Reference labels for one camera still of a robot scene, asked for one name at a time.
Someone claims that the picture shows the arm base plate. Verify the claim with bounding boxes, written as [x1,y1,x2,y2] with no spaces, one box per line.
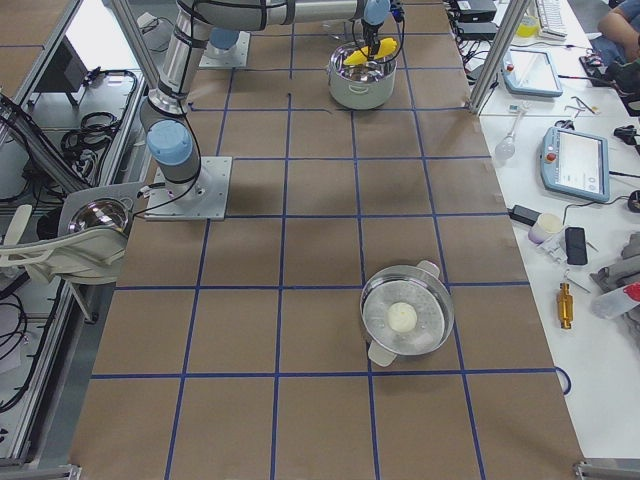
[143,156,233,221]
[199,31,251,69]

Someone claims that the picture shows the person forearm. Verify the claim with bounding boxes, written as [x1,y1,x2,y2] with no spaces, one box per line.
[598,0,639,49]

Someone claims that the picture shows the grey cloth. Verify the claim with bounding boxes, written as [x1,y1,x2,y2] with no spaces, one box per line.
[590,232,639,293]

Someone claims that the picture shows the black power adapter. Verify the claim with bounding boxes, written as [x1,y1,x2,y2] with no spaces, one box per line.
[508,205,541,226]

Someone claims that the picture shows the far blue teach pendant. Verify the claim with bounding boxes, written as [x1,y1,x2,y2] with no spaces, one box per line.
[501,49,563,98]

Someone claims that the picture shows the blue teach pendant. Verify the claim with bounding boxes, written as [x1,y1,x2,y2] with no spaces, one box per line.
[501,49,563,98]
[539,127,610,203]

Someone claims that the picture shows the black phone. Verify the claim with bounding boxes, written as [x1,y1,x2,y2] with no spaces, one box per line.
[565,227,588,266]

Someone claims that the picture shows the aluminium frame post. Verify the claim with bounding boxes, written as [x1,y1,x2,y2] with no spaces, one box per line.
[467,0,529,114]

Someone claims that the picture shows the white plastic rice paddle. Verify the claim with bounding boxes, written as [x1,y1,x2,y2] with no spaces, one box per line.
[3,204,33,246]

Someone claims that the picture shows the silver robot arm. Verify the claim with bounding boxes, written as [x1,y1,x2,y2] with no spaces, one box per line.
[208,27,240,51]
[140,1,390,208]

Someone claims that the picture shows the white paper cup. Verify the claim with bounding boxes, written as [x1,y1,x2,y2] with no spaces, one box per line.
[528,213,563,244]

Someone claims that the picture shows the steel bowl with food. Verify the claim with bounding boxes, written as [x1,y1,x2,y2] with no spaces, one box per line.
[67,198,129,233]

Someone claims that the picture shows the yellow corn cob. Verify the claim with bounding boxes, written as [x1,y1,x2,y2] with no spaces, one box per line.
[342,37,398,66]

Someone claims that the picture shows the near blue teach pendant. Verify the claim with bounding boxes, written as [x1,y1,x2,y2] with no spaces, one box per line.
[539,127,610,203]

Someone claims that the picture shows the light green electric pot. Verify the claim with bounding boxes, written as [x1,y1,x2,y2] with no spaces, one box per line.
[328,43,396,110]

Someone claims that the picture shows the gold brass fitting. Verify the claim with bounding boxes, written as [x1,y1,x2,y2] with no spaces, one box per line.
[556,282,574,330]

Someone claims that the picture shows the white steamed bun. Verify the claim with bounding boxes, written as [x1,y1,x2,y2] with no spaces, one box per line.
[387,302,418,333]

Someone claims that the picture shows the steel steamer pot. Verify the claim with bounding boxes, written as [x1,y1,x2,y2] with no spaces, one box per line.
[359,260,454,367]

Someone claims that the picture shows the black scissors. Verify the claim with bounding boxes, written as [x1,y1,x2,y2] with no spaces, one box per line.
[554,119,575,130]

